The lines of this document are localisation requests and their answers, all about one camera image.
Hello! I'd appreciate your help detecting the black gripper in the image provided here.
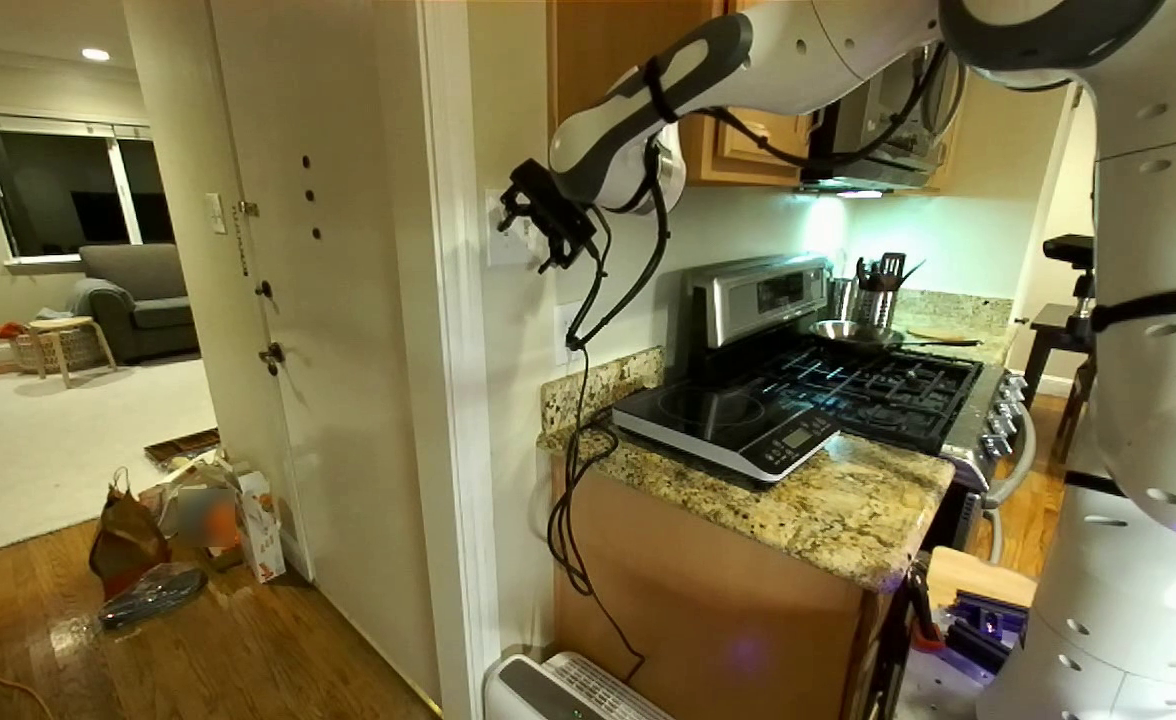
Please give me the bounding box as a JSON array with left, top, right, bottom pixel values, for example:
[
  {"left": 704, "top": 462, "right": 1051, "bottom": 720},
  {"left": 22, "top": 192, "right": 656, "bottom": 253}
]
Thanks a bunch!
[{"left": 491, "top": 157, "right": 608, "bottom": 273}]

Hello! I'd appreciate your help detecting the white door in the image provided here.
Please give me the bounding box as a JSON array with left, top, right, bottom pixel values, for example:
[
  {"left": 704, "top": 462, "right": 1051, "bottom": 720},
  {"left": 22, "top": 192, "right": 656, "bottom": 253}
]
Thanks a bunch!
[{"left": 202, "top": 0, "right": 447, "bottom": 714}]

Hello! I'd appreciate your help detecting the black portable induction cooktop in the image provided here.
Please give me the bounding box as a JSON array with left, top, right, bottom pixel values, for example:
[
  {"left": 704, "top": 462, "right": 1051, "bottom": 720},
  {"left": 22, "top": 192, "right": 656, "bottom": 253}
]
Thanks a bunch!
[{"left": 608, "top": 378, "right": 842, "bottom": 489}]

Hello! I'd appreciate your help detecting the metal bowl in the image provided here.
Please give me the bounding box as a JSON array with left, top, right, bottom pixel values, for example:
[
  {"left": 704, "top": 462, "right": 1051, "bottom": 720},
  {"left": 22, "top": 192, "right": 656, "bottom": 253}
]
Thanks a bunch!
[{"left": 799, "top": 313, "right": 887, "bottom": 351}]

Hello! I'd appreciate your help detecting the metal utensil holder with utensils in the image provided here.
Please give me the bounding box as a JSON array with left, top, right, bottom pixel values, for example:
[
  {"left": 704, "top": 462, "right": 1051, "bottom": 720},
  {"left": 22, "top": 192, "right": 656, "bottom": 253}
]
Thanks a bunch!
[{"left": 842, "top": 250, "right": 924, "bottom": 340}]

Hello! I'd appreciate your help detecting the stainless range hood microwave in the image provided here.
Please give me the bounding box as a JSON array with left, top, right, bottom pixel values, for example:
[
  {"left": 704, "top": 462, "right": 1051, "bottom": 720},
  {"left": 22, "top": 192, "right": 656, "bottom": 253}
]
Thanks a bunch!
[{"left": 799, "top": 36, "right": 970, "bottom": 199}]

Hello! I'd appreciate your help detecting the stainless steel gas stove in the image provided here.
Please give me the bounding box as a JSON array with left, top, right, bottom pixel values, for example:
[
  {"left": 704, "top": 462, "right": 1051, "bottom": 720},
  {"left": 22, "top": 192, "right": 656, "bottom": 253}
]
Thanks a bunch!
[{"left": 671, "top": 253, "right": 1034, "bottom": 495}]

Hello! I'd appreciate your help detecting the grey armchair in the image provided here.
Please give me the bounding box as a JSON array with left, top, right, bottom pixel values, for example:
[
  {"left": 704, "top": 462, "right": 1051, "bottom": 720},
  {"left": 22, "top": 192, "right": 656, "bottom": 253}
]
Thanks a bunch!
[{"left": 76, "top": 239, "right": 202, "bottom": 368}]

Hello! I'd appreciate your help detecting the white printed bag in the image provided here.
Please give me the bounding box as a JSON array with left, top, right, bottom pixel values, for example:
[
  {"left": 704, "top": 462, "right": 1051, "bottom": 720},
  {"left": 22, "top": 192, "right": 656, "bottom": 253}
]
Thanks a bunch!
[{"left": 230, "top": 464, "right": 293, "bottom": 588}]

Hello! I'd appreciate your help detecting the brown door mat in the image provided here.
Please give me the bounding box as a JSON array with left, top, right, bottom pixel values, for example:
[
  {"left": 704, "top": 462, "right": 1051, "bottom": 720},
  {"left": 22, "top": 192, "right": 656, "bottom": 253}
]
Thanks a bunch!
[{"left": 139, "top": 426, "right": 224, "bottom": 473}]

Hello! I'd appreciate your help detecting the orange item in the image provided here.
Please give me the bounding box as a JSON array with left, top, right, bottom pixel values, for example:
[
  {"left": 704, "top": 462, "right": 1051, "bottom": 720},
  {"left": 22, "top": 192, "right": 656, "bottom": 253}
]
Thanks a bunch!
[{"left": 201, "top": 495, "right": 249, "bottom": 566}]

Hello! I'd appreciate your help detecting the granite topped wooden base cabinet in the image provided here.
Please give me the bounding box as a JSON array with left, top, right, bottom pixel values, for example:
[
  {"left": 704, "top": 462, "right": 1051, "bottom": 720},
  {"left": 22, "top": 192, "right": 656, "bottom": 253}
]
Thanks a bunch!
[{"left": 535, "top": 347, "right": 961, "bottom": 720}]

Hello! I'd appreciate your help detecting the small wooden stool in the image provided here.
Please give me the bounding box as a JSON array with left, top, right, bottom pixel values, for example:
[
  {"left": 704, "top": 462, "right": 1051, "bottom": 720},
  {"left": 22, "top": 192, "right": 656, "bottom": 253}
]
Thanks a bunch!
[{"left": 22, "top": 313, "right": 119, "bottom": 391}]

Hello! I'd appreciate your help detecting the white air purifier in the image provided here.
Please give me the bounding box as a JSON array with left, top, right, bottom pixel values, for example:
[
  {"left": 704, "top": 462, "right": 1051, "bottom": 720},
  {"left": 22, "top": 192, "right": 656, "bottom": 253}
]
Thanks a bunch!
[{"left": 478, "top": 649, "right": 681, "bottom": 720}]

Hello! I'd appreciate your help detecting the brown paper bag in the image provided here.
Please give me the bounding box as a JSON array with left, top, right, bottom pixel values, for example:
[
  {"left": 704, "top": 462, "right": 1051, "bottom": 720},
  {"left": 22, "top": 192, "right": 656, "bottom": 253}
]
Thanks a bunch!
[{"left": 85, "top": 480, "right": 174, "bottom": 605}]

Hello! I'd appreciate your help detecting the blue grey bundle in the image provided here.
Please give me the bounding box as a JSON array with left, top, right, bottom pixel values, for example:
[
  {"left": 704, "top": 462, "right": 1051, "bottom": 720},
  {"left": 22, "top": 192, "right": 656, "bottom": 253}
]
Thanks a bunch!
[{"left": 101, "top": 566, "right": 213, "bottom": 635}]

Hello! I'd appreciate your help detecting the dark side table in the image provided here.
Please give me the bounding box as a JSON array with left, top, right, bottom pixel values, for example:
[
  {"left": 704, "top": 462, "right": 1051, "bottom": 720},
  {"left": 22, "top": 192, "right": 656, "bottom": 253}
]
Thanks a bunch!
[{"left": 1020, "top": 299, "right": 1101, "bottom": 404}]

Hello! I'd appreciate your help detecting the cardboard box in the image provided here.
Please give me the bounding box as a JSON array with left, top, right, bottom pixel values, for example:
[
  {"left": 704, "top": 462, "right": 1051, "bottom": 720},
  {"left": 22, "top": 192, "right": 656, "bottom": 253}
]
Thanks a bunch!
[{"left": 924, "top": 544, "right": 1038, "bottom": 617}]

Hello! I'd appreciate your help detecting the purple item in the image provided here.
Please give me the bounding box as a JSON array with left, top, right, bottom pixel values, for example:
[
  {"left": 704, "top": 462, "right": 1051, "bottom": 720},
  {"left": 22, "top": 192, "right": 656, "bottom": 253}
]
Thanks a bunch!
[{"left": 941, "top": 592, "right": 1032, "bottom": 672}]

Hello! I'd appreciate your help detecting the white wall outlet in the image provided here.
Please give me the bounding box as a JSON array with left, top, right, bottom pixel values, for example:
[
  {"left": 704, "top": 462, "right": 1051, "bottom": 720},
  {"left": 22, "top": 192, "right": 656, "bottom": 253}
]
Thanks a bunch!
[{"left": 553, "top": 299, "right": 588, "bottom": 373}]

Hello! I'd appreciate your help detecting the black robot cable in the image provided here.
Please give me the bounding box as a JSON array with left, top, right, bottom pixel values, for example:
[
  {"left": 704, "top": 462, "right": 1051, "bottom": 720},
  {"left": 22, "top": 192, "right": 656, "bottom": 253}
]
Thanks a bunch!
[{"left": 560, "top": 36, "right": 969, "bottom": 357}]

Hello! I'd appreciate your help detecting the wooden wall cabinet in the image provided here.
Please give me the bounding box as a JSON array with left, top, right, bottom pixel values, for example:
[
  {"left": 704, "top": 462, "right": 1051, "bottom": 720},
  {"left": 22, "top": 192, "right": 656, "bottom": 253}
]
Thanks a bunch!
[{"left": 544, "top": 0, "right": 819, "bottom": 192}]

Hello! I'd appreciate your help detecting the black power cord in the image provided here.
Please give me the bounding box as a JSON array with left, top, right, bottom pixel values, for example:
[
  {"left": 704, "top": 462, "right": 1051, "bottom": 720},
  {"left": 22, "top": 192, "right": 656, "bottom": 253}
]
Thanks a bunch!
[{"left": 538, "top": 333, "right": 653, "bottom": 685}]

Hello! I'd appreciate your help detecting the dark window with white frame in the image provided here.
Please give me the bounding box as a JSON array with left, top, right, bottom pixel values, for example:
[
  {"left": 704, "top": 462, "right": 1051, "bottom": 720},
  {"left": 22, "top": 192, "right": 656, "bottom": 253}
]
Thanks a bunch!
[{"left": 0, "top": 110, "right": 180, "bottom": 273}]

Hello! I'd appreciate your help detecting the black camera on tripod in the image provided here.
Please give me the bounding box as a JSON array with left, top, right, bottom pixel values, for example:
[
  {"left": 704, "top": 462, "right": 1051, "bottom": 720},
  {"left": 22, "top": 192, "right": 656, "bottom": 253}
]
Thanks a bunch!
[{"left": 1038, "top": 233, "right": 1101, "bottom": 333}]

